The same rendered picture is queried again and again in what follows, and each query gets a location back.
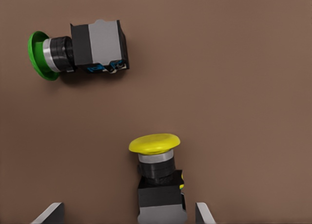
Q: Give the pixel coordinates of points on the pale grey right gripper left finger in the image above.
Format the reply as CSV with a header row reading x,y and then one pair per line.
x,y
52,214

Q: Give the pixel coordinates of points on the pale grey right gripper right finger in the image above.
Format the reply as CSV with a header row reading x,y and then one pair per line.
x,y
202,215

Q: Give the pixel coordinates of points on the yellow mushroom push-button switch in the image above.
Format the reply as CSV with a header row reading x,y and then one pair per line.
x,y
159,182

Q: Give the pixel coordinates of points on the green mushroom push-button switch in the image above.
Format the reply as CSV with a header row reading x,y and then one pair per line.
x,y
97,46

